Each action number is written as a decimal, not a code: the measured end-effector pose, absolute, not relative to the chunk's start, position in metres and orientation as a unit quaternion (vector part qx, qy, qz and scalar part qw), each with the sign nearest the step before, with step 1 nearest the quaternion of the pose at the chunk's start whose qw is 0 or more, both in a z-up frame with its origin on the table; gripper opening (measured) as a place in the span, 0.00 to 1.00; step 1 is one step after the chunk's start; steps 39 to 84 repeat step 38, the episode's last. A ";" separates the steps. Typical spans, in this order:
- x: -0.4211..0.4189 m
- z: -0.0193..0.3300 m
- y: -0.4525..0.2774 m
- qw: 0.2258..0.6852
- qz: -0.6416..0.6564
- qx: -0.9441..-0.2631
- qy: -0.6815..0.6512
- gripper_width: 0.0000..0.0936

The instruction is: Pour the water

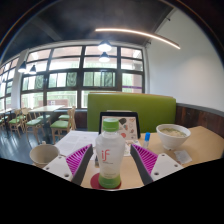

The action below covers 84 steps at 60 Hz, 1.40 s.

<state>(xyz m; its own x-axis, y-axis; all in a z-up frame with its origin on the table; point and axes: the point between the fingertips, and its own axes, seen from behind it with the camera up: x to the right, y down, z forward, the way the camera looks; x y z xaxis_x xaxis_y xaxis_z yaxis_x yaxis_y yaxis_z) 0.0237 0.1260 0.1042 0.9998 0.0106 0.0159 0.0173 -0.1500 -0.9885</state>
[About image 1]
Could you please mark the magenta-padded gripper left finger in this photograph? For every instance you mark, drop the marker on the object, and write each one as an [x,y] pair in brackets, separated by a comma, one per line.
[75,163]

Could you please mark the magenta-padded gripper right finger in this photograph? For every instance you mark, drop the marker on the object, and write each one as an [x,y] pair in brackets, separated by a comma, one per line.
[151,165]

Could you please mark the clear green-capped drink bottle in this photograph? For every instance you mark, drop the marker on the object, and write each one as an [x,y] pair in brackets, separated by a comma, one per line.
[110,153]

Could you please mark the white printed paper sheet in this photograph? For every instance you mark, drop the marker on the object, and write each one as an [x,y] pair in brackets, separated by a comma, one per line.
[75,141]

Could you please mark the small blue-capped white bottle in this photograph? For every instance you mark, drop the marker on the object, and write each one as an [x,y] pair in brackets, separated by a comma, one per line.
[146,140]

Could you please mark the flat round red coaster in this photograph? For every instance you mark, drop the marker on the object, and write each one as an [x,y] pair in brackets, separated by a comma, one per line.
[95,182]

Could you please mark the white paper packet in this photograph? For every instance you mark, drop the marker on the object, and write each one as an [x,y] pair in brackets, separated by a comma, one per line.
[183,156]

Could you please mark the white bowl of soup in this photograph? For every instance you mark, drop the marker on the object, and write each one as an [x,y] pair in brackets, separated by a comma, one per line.
[172,138]

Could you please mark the wooden chairs with green seats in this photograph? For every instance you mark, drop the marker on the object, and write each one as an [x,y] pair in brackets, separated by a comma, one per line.
[61,125]

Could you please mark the black-framed menu card stand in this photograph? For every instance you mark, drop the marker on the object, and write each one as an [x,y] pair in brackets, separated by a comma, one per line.
[128,128]

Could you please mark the green upholstered bench seat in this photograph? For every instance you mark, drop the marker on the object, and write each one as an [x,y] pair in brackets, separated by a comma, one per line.
[150,110]

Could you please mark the wooden dining table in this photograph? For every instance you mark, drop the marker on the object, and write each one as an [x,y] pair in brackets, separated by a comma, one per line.
[46,108]

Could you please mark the large black-framed window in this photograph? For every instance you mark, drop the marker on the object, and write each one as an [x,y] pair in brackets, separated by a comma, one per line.
[66,71]

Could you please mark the black pendant ceiling lamps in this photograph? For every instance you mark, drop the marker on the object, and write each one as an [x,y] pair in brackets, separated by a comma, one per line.
[104,46]

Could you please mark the curved linear ceiling light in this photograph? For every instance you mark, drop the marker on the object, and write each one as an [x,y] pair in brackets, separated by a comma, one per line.
[143,34]

